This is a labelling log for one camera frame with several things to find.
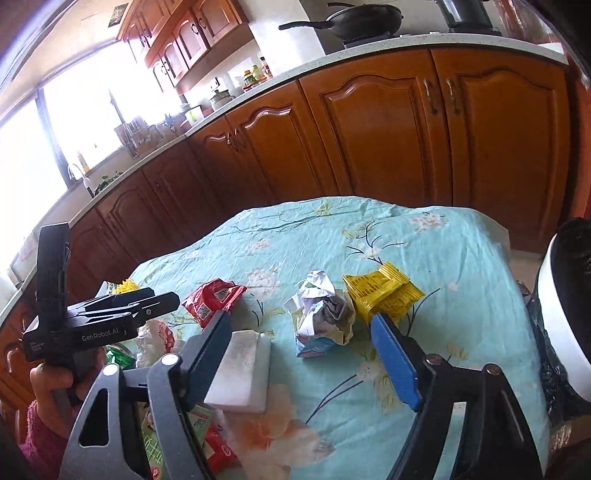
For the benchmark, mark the condiment bottles on counter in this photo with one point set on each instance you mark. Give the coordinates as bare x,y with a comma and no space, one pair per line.
258,74

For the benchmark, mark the wooden upper wall cabinets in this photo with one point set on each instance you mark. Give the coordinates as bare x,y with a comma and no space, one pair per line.
183,40

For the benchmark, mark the green foil wrapper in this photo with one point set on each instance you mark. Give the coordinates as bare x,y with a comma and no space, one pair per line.
121,356

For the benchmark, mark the black cooking pot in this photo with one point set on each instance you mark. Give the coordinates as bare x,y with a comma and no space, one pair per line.
467,16

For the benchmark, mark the black wok pan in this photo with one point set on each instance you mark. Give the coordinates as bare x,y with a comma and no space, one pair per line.
356,22

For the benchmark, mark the yellow foam fruit net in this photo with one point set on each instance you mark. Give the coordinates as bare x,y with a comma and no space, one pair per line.
126,286

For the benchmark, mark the red snack wrapper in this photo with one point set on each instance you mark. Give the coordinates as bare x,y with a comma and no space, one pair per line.
211,297

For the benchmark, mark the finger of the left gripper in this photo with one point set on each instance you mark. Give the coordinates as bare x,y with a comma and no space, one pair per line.
107,302
154,306

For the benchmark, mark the wooden lower kitchen cabinets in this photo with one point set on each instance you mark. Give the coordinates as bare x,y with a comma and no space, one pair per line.
300,152

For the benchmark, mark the red and white milk carton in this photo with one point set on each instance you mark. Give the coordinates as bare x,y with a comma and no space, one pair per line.
218,455

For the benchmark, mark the black trash bag liner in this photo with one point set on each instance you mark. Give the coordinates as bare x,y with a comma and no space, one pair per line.
563,404

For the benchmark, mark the small pot on counter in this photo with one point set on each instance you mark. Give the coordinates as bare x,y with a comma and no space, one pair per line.
220,98

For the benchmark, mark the floral teal tablecloth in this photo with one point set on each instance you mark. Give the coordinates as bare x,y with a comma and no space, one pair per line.
331,411

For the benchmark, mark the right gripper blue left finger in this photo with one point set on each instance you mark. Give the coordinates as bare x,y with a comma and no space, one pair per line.
200,359

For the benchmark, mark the white crumpled tissue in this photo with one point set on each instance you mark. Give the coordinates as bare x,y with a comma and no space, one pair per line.
154,339

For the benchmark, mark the white kitchen countertop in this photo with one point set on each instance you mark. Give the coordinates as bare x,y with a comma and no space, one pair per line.
231,120

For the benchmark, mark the left hand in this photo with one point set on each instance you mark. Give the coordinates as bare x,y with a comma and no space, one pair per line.
47,379

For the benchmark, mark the yellow snack wrapper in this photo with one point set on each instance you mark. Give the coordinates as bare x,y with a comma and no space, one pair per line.
385,291

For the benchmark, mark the pink left sleeve forearm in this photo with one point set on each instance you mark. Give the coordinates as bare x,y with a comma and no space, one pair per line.
45,441

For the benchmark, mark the white paper ball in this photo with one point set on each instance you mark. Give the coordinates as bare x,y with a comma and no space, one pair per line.
322,315

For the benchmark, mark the white foam sponge block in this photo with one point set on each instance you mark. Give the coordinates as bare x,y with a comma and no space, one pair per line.
241,380

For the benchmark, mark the kitchen faucet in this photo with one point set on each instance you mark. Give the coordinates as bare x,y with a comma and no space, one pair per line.
72,168

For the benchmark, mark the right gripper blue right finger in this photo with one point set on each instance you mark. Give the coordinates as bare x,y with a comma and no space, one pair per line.
401,370

